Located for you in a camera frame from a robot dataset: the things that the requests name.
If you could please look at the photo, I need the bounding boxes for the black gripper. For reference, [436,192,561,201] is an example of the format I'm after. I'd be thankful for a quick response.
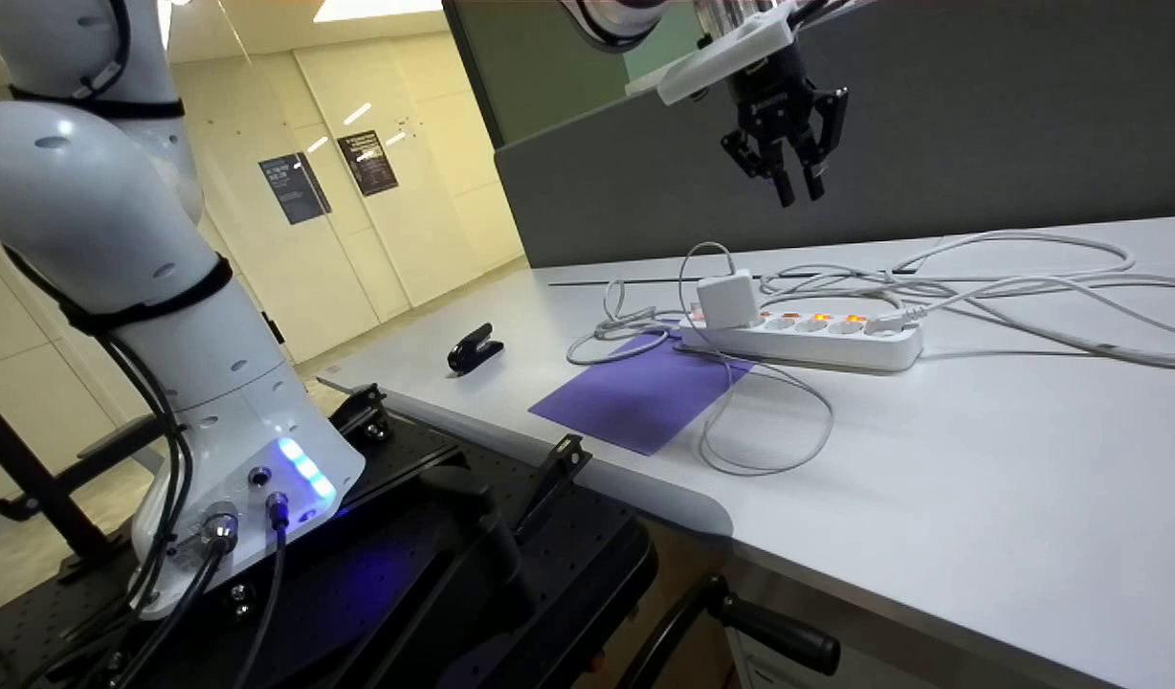
[716,43,852,211]

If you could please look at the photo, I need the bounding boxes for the white charger adapter block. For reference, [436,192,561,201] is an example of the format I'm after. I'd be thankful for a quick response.
[693,269,771,341]

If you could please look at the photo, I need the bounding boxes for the grey partition panel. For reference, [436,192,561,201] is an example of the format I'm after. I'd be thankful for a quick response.
[495,0,1175,272]

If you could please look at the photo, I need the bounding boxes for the white multi-socket power strip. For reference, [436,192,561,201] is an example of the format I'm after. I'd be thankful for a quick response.
[679,303,928,381]

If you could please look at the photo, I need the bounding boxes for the olive green partition panel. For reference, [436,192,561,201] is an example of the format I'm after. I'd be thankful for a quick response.
[441,0,697,154]

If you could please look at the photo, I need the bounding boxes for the purple paper sheet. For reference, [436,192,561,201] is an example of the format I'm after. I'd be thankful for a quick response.
[527,326,759,459]

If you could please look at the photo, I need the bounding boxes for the black stapler red label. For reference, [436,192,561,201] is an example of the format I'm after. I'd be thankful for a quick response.
[444,320,508,381]

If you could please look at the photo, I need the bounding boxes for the ceiling light panel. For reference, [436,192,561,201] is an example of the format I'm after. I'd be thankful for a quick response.
[313,0,450,26]

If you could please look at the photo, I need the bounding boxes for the black robot mounting cart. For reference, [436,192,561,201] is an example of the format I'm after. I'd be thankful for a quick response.
[0,381,661,689]

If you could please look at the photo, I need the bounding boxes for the black metal stand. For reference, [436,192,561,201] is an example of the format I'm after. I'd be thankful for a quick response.
[0,381,174,582]

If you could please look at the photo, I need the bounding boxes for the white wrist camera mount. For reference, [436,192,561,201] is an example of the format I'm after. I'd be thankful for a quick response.
[620,6,799,106]

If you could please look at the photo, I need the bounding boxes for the thick white power strip cord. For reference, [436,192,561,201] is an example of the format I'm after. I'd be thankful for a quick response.
[561,277,713,371]

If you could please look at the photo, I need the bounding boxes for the thin white looped cable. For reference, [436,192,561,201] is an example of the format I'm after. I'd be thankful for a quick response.
[693,341,842,482]

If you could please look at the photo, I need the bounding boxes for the thin grey-white cable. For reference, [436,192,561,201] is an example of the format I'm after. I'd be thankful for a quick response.
[736,230,1141,326]

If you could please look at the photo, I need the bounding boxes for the white plug with cable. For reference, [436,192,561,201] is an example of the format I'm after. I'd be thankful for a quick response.
[911,277,1175,381]

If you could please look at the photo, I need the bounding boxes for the dark wall poster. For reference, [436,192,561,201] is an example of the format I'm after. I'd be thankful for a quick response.
[338,126,403,201]
[258,151,338,230]

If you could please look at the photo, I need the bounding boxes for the black cart handle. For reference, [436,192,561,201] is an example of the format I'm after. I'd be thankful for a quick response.
[616,575,847,689]

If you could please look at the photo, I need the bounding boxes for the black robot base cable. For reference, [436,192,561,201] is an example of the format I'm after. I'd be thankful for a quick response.
[42,326,242,689]
[225,489,299,689]

